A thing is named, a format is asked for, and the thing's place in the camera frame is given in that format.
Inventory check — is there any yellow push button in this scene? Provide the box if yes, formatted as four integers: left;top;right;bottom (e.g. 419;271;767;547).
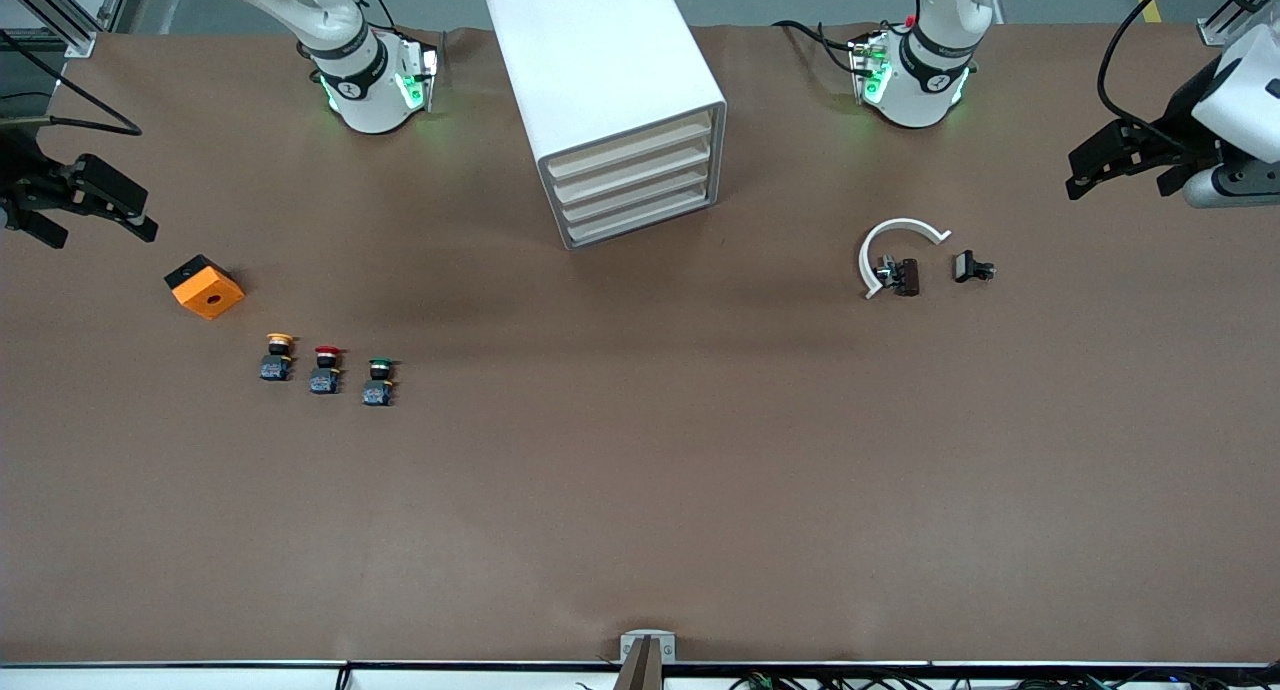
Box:
259;332;297;382

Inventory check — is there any red push button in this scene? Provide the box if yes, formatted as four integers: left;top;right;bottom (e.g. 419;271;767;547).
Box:
309;345;346;395

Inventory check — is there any orange box with black base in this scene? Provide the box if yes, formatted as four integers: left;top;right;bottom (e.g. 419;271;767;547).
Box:
164;254;246;321

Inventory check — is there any brown block with metal clip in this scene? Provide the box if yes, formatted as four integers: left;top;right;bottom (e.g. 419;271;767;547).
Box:
875;255;921;298

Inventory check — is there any white curved plastic piece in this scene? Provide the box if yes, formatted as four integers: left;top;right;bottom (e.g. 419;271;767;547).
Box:
858;218;952;301

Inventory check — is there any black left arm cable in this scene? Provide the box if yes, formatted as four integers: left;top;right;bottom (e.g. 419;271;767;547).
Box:
1097;0;1196;151

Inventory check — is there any aluminium frame profile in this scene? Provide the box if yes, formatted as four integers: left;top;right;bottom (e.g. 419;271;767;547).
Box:
0;0;136;59
1198;0;1280;47

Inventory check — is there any black base cable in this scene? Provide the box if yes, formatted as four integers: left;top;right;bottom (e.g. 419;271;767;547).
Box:
772;18;881;76

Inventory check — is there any table edge rail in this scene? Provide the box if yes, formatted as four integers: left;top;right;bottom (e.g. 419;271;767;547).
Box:
0;660;1280;690

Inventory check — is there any grey metal bracket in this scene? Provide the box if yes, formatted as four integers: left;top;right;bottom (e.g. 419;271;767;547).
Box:
620;630;677;663

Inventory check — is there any brown camera pole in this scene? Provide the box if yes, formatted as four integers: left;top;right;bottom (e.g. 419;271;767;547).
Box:
613;638;664;690

